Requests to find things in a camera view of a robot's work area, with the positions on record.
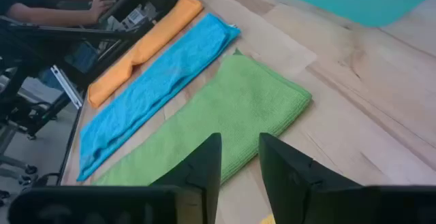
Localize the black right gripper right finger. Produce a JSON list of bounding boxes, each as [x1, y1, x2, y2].
[[258, 132, 362, 224]]

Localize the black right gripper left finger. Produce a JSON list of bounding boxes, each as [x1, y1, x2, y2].
[[149, 132, 222, 224]]

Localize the green microfiber towel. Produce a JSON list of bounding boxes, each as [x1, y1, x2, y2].
[[92, 48, 313, 187]]

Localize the blue microfiber towel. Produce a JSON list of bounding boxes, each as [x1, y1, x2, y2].
[[76, 12, 241, 182]]

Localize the orange microfiber towel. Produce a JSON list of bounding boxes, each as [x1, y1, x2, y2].
[[87, 0, 204, 109]]

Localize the grey office chair base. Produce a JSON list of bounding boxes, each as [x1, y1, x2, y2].
[[0, 121, 40, 201]]

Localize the person's hand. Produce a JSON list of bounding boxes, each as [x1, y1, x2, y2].
[[89, 0, 117, 22]]

